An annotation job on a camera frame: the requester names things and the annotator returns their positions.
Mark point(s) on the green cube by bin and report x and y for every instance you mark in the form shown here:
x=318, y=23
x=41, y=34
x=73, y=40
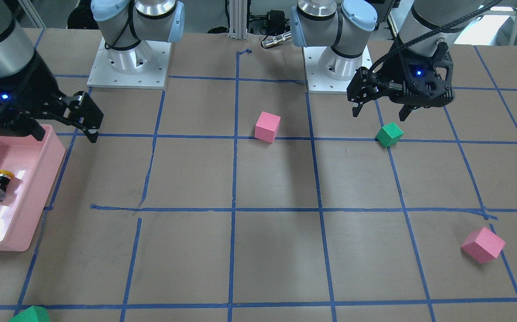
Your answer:
x=32, y=314

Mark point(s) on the pink plastic bin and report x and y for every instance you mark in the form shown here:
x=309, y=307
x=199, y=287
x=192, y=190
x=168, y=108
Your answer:
x=34, y=165

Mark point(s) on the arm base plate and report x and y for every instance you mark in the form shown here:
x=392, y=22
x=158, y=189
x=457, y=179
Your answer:
x=330, y=73
x=142, y=67

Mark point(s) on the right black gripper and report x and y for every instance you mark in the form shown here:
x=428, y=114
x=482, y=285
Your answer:
x=35, y=91

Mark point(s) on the green cube far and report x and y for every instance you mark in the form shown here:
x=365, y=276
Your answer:
x=389, y=134

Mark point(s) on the pink cube centre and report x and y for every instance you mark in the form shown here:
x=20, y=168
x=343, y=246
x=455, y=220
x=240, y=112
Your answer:
x=267, y=127

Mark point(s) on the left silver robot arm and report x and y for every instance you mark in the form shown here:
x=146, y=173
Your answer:
x=346, y=27

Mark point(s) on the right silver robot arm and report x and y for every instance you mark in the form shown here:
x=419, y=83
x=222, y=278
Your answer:
x=124, y=25

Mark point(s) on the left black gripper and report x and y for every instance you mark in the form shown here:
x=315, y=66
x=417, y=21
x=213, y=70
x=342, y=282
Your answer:
x=395, y=70

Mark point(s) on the silver metal connector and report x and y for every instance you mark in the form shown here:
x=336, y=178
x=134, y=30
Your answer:
x=273, y=41

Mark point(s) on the aluminium frame post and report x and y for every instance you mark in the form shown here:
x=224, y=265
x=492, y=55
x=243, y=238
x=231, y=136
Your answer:
x=237, y=19

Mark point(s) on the pink cube near edge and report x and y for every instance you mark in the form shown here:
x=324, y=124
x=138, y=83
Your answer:
x=483, y=245

